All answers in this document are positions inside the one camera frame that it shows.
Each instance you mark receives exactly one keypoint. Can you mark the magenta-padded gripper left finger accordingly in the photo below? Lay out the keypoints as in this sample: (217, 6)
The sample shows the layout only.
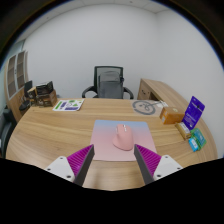
(80, 160)

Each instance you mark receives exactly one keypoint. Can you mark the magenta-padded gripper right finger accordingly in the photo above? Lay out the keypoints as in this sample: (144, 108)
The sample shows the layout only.
(150, 160)

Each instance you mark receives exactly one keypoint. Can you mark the pink computer mouse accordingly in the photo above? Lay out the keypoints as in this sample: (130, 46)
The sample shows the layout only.
(122, 137)

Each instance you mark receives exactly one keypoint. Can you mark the pink-blue gradient mouse pad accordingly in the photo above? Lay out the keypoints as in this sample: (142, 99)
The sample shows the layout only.
(103, 140)

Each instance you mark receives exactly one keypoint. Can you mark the orange cardboard box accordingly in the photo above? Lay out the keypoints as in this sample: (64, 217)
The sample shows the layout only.
(171, 115)

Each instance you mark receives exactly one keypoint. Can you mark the green small box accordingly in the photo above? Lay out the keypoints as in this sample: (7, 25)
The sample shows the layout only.
(200, 137)

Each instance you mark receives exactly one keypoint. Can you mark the green-purple printed paper sheet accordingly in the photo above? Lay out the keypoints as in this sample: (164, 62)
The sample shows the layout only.
(68, 105)

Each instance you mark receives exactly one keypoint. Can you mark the purple upright card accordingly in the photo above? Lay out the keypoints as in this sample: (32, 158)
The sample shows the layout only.
(194, 112)

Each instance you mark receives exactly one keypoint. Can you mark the large brown cardboard box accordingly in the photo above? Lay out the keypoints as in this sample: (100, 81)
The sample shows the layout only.
(47, 100)

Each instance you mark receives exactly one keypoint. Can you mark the wooden side desk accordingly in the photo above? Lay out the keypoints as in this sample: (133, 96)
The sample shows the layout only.
(160, 89)

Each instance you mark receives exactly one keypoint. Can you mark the small dark brown box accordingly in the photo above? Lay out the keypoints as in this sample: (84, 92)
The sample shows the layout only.
(32, 96)

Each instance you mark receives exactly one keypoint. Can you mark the dark padded armchair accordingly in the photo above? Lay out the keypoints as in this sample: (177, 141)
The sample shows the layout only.
(6, 130)

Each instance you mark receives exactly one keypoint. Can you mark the black printed box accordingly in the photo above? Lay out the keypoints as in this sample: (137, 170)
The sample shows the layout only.
(45, 88)

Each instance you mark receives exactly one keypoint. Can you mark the grey backpack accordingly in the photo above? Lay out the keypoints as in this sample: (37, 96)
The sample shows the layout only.
(111, 86)

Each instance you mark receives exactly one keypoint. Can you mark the black mesh office chair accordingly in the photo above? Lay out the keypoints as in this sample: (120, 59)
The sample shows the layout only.
(96, 78)

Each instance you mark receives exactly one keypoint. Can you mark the small black swivel chair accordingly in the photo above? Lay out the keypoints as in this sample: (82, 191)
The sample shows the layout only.
(26, 90)

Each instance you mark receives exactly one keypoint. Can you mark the wooden shelf cabinet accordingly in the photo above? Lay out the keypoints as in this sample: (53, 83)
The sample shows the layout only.
(13, 80)

